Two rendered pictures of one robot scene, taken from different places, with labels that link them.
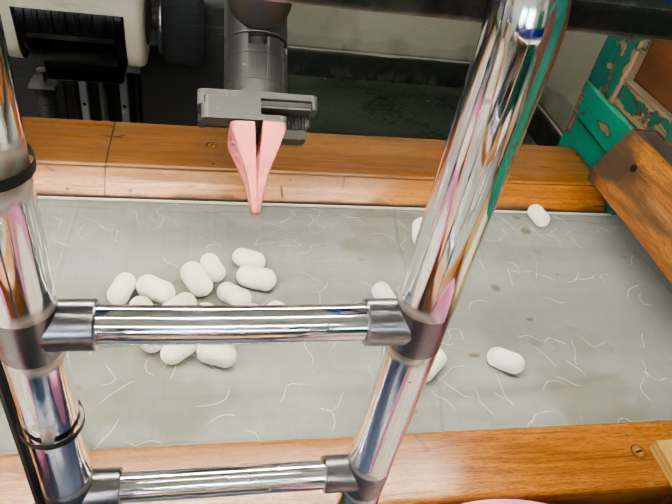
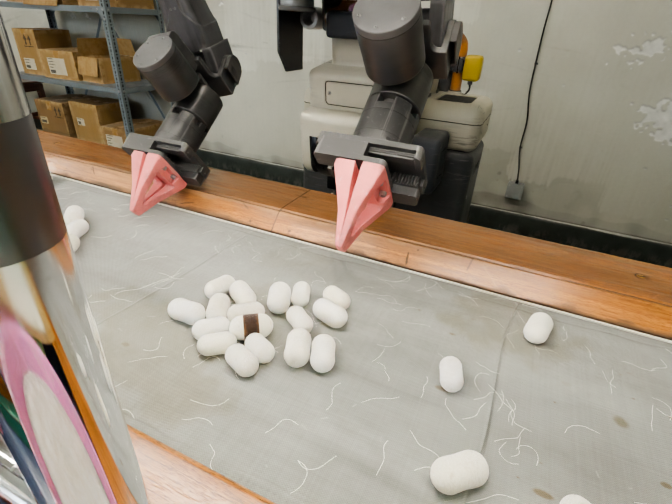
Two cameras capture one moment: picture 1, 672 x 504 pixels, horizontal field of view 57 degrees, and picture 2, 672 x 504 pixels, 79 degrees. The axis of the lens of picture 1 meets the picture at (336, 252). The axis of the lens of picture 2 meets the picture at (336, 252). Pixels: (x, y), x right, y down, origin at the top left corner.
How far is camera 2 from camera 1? 26 cm
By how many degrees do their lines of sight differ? 34
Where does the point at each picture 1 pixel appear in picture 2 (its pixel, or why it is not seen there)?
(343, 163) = (478, 248)
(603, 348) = not seen: outside the picture
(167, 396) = (177, 380)
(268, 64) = (388, 118)
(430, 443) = not seen: outside the picture
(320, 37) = (562, 213)
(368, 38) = (607, 219)
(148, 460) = not seen: hidden behind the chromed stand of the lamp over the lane
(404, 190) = (537, 286)
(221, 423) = (195, 425)
